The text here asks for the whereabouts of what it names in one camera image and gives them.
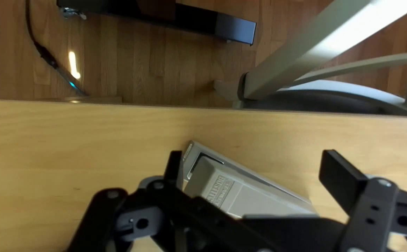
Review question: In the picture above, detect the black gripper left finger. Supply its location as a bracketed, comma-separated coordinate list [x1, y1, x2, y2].
[66, 148, 271, 252]

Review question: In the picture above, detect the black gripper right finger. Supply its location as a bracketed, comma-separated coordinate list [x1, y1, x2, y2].
[318, 148, 407, 252]

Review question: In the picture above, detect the black stand base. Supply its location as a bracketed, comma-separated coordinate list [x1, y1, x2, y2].
[55, 0, 259, 46]

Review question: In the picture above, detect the silver chair base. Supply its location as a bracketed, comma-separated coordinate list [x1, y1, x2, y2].
[213, 0, 407, 117]

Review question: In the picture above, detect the grey stapler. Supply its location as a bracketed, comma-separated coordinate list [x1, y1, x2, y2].
[177, 140, 319, 221]

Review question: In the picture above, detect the black floor cable with plug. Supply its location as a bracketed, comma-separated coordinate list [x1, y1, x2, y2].
[24, 0, 91, 98]

